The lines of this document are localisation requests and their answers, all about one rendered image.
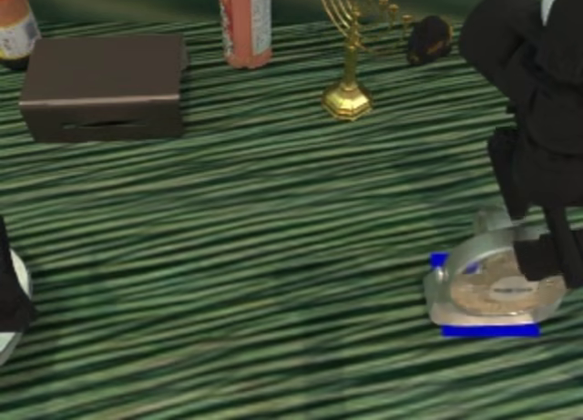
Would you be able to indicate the blue pad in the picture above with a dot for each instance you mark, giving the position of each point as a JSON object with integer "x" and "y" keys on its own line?
{"x": 489, "y": 331}

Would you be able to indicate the small black pouch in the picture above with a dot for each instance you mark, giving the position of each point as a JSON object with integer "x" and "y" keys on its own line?
{"x": 428, "y": 39}

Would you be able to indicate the gold menorah candle holder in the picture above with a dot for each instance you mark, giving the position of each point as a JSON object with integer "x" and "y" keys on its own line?
{"x": 350, "y": 96}

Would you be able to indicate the pink labelled bottle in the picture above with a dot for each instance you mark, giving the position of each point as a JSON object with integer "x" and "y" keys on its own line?
{"x": 246, "y": 23}

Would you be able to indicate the brown cardboard box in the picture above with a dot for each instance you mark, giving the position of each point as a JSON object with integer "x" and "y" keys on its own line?
{"x": 102, "y": 87}

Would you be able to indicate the orange white labelled bottle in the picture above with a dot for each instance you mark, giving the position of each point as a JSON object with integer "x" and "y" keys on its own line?
{"x": 16, "y": 28}

